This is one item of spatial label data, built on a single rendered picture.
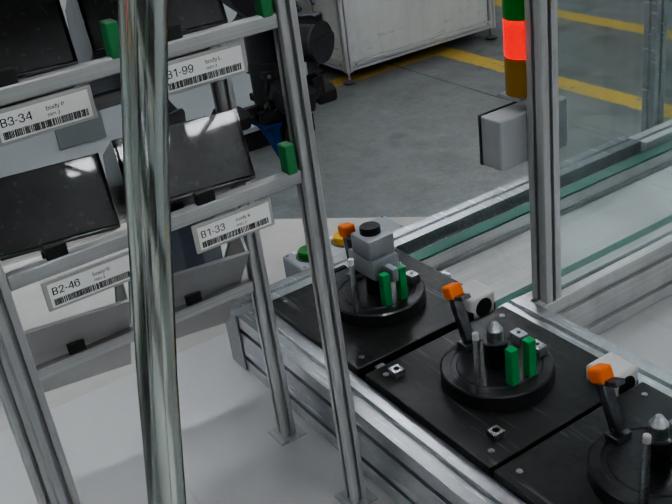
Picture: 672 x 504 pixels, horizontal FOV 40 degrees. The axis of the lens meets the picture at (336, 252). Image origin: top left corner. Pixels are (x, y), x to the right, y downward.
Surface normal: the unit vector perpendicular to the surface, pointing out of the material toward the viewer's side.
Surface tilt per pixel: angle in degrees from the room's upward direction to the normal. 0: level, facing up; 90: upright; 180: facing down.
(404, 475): 90
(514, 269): 0
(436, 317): 0
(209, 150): 65
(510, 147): 90
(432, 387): 0
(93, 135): 90
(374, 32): 91
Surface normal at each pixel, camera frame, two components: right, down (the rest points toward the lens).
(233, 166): 0.31, -0.03
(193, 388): -0.12, -0.88
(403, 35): 0.53, 0.34
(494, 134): -0.83, 0.35
